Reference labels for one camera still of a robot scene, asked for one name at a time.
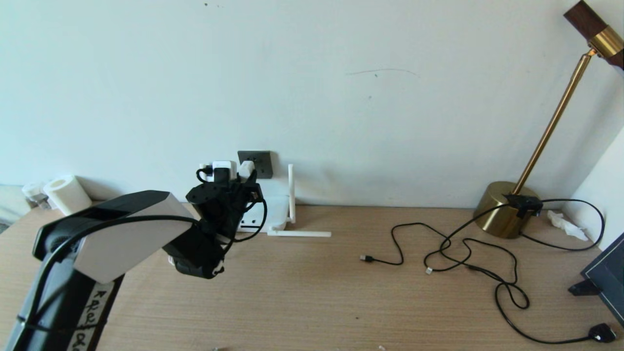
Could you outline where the black clip stand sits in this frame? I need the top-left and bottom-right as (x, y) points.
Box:
(568, 280), (600, 296)

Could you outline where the black cable with white connector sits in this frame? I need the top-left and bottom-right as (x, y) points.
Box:
(423, 238), (517, 286)

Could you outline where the white router with antennas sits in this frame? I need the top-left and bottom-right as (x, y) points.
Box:
(239, 164), (332, 238)

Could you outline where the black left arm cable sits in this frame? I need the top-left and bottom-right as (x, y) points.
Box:
(29, 167), (269, 342)

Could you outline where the gold desk lamp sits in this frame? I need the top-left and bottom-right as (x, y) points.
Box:
(472, 0), (624, 239)

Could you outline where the black clip on lamp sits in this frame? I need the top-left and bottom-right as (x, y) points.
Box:
(501, 194), (543, 219)

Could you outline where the white toilet paper roll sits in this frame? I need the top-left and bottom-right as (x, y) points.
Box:
(43, 175), (93, 216)

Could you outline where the grey wall socket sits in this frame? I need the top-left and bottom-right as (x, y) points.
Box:
(237, 151), (273, 179)

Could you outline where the crumpled white tissue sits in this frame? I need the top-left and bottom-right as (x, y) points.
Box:
(546, 211), (588, 242)

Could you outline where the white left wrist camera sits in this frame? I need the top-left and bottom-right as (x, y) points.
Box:
(211, 160), (238, 183)

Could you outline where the black USB cable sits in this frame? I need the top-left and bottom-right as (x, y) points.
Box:
(360, 223), (451, 266)

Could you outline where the black lamp power cord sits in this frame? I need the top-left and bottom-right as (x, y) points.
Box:
(424, 199), (616, 345)

